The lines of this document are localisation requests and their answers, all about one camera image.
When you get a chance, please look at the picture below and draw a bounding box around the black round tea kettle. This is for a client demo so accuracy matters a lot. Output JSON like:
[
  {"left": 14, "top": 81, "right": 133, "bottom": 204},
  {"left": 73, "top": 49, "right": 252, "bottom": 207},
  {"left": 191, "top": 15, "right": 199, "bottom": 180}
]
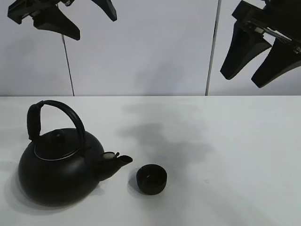
[{"left": 18, "top": 100, "right": 133, "bottom": 206}]

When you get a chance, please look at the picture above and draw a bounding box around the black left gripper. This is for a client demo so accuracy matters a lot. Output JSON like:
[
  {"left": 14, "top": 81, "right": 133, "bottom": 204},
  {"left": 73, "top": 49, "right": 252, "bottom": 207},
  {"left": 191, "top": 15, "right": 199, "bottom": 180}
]
[{"left": 8, "top": 0, "right": 80, "bottom": 40}]

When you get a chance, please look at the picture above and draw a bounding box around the small black teacup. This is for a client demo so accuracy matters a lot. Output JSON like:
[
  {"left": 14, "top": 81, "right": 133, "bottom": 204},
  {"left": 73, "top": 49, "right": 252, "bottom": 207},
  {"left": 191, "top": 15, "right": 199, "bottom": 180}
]
[{"left": 136, "top": 164, "right": 167, "bottom": 195}]

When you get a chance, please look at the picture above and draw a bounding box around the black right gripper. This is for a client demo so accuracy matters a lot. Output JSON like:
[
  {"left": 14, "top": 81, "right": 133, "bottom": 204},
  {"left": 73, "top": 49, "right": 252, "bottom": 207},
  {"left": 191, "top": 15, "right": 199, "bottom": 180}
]
[{"left": 220, "top": 0, "right": 301, "bottom": 88}]

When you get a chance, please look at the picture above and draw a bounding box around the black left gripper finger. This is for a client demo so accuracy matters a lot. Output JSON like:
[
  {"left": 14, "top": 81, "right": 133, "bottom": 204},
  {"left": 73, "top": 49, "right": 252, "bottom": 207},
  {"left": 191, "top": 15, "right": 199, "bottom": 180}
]
[{"left": 92, "top": 0, "right": 117, "bottom": 22}]

